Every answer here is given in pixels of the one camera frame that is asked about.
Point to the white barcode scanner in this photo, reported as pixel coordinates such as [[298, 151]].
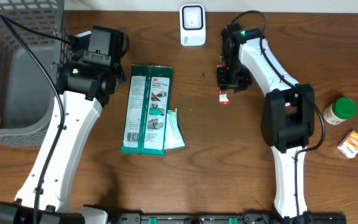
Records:
[[192, 25]]

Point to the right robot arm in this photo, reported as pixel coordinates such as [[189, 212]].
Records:
[[288, 117]]

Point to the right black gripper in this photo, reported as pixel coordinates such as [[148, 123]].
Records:
[[225, 82]]

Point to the orange red stick sachet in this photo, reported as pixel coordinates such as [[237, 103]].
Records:
[[223, 99]]

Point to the green lid jar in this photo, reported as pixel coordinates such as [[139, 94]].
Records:
[[340, 111]]

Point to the grey plastic mesh basket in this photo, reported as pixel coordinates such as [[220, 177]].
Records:
[[26, 98]]

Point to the orange small box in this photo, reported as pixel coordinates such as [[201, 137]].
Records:
[[349, 145]]

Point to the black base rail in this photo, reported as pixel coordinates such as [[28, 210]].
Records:
[[245, 218]]

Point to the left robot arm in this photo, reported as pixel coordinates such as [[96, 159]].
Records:
[[84, 85]]

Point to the light teal wipes packet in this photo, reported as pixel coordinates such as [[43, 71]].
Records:
[[173, 137]]

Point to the green white package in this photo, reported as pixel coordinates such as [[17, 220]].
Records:
[[147, 105]]

